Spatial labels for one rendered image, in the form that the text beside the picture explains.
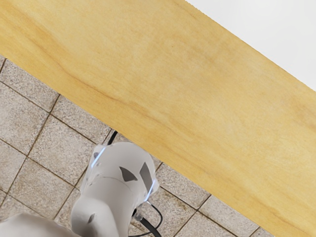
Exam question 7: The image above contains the black cable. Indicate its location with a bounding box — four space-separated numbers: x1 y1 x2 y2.
107 131 119 146
133 200 164 237

